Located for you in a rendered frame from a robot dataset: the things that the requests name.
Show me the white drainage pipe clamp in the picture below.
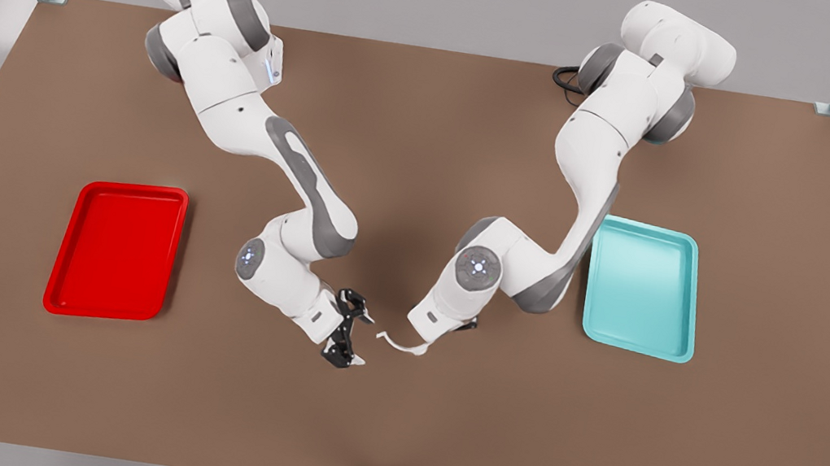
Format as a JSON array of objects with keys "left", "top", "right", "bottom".
[{"left": 373, "top": 329, "right": 427, "bottom": 358}]

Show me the teal rectangular tray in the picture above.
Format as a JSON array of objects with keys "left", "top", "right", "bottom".
[{"left": 575, "top": 212, "right": 713, "bottom": 367}]

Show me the red rectangular tray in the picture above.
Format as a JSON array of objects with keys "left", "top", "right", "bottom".
[{"left": 41, "top": 171, "right": 192, "bottom": 332}]

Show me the black cable loop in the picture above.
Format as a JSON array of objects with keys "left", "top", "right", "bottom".
[{"left": 548, "top": 63, "right": 590, "bottom": 111}]

